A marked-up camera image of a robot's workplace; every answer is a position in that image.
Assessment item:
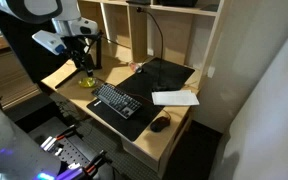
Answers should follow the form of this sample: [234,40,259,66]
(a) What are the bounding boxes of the black gooseneck desk lamp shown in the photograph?
[136,6,172,93]

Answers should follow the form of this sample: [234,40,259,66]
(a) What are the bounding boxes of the crushed yellow drink can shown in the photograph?
[77,76,98,89]

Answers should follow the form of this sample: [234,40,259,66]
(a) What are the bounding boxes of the flat black device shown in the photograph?
[126,0,152,6]

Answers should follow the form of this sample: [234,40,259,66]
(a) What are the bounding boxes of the black laptop on shelf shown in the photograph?
[157,0,198,8]

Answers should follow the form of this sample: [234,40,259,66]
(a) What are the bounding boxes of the light wooden desk with hutch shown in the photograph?
[40,0,233,179]

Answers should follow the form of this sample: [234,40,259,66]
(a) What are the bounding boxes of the black metal stand frame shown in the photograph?
[54,31,104,90]

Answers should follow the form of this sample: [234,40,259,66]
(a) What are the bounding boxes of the small pink object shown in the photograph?
[128,60,144,74]

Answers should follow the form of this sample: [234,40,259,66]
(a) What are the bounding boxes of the black computer mouse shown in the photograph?
[149,115,172,133]

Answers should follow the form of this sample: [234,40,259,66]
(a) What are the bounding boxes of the white tag on hutch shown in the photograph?
[207,65,216,79]

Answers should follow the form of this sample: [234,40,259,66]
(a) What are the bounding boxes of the white paper sheet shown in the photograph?
[151,89,201,107]

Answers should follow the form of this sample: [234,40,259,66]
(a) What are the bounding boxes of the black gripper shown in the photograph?
[63,33,96,78]

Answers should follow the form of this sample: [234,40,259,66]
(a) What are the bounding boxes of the dark mechanical keyboard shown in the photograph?
[91,82,143,120]

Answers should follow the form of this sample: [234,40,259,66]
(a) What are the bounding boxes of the red-handled black clamp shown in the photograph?
[54,124,81,142]
[83,149,114,175]

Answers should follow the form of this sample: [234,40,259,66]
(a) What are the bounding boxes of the silver metal bracket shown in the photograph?
[39,134,65,158]

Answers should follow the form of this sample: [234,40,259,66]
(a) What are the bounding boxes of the black perforated base board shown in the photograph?
[28,116,98,171]

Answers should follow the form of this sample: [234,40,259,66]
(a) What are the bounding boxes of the black desk mat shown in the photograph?
[86,57,196,143]

